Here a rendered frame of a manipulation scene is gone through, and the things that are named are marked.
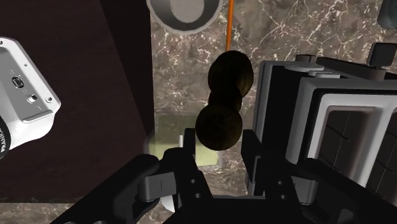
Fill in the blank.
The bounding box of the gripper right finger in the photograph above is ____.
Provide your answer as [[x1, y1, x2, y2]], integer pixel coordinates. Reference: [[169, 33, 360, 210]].
[[240, 129, 397, 224]]

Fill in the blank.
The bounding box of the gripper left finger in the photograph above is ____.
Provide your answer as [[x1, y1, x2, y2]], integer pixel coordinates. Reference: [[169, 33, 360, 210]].
[[51, 128, 216, 224]]

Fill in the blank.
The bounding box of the pale green flat box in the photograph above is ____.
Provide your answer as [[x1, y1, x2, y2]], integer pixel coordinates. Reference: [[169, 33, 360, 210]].
[[148, 114, 219, 167]]

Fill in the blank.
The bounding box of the black and white appliance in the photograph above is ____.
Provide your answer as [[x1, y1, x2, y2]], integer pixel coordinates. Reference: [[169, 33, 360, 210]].
[[247, 41, 397, 207]]

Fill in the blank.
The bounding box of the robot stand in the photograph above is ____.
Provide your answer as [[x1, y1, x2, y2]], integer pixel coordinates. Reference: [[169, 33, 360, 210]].
[[0, 0, 155, 203]]

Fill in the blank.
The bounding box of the grey bowl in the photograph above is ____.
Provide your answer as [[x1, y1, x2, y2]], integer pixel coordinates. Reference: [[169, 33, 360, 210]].
[[145, 0, 224, 35]]

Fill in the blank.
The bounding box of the teal container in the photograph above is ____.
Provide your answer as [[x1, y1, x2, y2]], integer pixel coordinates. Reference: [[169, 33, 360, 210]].
[[377, 0, 397, 31]]

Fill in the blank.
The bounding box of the dark round-headed tool orange handle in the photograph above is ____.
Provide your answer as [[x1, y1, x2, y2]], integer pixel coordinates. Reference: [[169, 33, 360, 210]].
[[195, 0, 254, 151]]

